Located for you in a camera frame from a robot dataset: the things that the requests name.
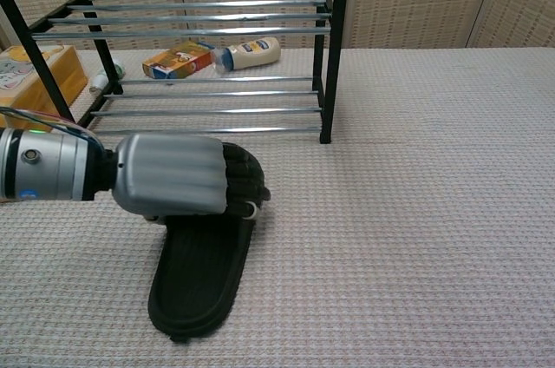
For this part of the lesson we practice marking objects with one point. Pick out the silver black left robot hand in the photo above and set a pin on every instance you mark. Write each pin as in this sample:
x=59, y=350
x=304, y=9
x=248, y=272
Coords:
x=169, y=172

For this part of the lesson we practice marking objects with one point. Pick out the black rubber slipper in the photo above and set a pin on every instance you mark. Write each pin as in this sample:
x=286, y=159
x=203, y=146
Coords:
x=195, y=281

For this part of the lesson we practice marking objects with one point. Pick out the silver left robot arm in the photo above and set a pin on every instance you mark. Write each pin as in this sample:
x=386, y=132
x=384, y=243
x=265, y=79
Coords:
x=43, y=164

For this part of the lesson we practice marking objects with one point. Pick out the black metal shoe rack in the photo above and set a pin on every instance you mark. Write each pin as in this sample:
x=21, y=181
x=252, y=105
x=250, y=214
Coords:
x=334, y=60

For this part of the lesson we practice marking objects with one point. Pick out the orange carton box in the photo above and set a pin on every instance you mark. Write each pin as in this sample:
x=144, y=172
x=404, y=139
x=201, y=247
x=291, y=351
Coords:
x=173, y=62

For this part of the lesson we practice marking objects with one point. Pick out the small white green bottle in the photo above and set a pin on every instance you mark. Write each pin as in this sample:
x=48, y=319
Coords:
x=99, y=81

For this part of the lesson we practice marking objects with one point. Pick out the cream mayonnaise bottle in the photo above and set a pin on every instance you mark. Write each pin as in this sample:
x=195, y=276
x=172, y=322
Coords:
x=256, y=53

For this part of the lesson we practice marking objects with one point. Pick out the yellow tissue pack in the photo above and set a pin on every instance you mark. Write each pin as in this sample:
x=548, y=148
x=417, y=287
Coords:
x=21, y=94

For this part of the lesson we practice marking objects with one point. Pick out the white waffle tablecloth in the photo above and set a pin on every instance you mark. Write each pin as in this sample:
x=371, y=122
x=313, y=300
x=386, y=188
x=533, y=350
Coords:
x=390, y=233

